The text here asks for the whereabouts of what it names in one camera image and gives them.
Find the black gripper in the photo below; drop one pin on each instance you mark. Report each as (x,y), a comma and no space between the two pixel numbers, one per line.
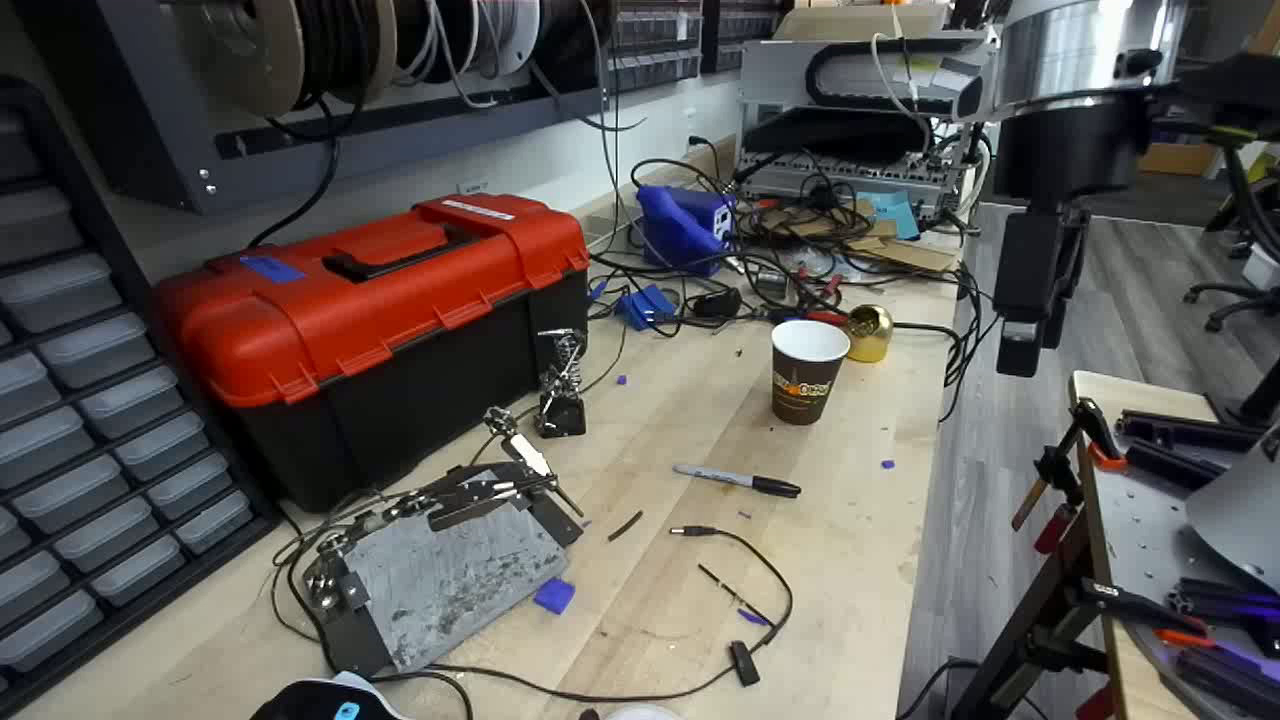
(1038,260)

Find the black screwdriver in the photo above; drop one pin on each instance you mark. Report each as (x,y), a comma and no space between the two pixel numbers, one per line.
(732,477)

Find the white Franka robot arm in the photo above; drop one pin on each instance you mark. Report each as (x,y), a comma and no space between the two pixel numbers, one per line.
(1080,83)

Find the brown white paper cup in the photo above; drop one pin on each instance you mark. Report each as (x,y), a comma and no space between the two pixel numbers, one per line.
(811,380)

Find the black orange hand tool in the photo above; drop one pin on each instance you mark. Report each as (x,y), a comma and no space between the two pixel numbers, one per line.
(1064,462)

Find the gold bell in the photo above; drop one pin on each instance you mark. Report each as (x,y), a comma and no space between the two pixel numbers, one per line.
(873,338)

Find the small purple plastic scrap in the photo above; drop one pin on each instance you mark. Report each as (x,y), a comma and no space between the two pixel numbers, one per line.
(885,466)

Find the dark office chair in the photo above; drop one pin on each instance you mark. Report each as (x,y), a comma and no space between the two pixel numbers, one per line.
(1233,302)

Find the grey metal sheet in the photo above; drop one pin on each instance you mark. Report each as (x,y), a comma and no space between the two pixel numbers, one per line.
(1241,514)

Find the grey benchtop machine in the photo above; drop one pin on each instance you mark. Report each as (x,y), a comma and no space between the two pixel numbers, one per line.
(866,92)

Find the blue hot air gun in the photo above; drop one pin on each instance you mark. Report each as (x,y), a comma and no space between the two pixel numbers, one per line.
(678,227)

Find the blue plastic connector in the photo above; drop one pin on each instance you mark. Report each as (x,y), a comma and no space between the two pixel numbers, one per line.
(647,304)

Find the short black stick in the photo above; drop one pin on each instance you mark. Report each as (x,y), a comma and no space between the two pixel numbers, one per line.
(624,525)

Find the black helping hand stand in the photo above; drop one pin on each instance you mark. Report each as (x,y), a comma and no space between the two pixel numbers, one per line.
(560,395)

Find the silver clip tool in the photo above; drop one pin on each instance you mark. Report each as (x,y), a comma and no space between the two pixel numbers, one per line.
(516,446)

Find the small blue plastic block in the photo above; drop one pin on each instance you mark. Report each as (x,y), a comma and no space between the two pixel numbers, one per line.
(552,596)

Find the red black toolbox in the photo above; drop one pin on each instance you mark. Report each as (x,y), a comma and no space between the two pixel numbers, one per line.
(362,320)

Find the black white rounded device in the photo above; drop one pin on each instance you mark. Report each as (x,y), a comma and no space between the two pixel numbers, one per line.
(320,702)

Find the grey drawer organizer cabinet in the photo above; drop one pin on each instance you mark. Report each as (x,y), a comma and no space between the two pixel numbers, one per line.
(95,443)

